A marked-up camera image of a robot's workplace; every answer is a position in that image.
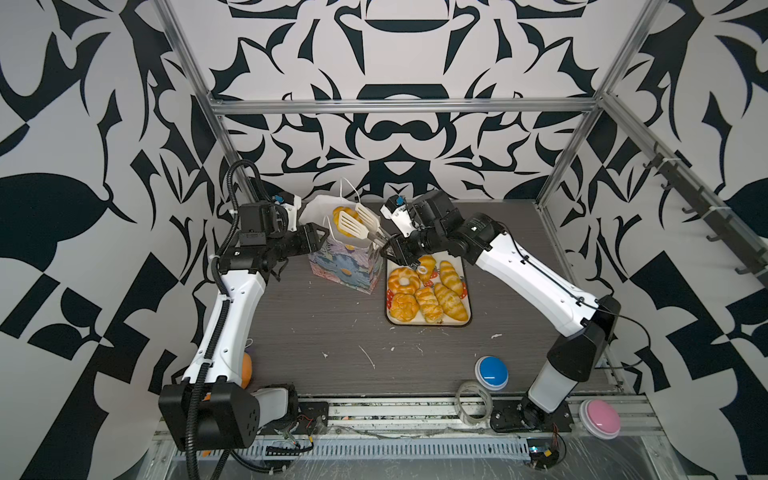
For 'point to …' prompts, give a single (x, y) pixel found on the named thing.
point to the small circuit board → (542, 452)
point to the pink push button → (599, 419)
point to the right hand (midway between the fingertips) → (385, 247)
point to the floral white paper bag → (348, 262)
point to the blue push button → (491, 373)
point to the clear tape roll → (460, 410)
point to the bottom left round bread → (403, 307)
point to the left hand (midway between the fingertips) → (320, 228)
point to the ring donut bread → (404, 280)
